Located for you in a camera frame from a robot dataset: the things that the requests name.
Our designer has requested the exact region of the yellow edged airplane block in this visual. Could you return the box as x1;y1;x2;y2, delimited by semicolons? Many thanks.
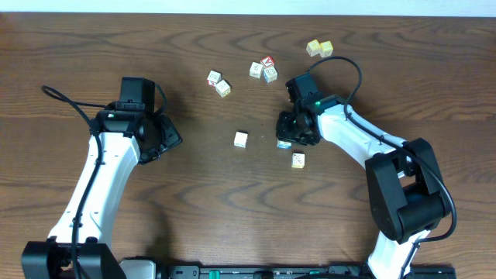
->
291;153;305;168

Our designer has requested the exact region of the blue edged pencil block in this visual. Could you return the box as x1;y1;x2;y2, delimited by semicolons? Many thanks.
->
277;140;291;150

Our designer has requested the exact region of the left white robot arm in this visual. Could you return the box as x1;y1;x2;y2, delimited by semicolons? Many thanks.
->
21;77;182;278

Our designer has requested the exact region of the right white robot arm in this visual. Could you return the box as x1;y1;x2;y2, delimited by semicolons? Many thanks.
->
276;73;455;278

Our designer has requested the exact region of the blue edged letter block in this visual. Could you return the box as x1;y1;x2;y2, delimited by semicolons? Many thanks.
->
263;66;278;83

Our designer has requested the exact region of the plain white wooden block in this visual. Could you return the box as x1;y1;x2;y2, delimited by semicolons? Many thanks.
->
233;131;248;148

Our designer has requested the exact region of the white block centre cluster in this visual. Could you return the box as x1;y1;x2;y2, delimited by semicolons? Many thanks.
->
249;62;264;78

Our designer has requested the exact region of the red letter A block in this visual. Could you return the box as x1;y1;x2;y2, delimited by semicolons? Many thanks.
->
260;56;275;68

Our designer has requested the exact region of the yellow block left of pair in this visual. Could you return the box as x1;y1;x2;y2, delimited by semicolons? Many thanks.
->
306;40;322;57

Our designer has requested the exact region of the yellow block of pair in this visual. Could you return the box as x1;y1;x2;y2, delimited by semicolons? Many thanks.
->
306;40;322;57
320;41;334;58

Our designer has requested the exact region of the white block red print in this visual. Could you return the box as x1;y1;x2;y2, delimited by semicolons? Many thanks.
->
207;71;222;87

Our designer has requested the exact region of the white block yellow edge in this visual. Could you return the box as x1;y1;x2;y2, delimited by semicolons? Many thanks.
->
215;80;231;98

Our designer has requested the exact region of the yellow block right of pair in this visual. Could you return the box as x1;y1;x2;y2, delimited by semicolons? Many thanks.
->
320;41;334;58

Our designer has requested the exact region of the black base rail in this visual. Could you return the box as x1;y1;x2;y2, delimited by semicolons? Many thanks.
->
157;263;458;279

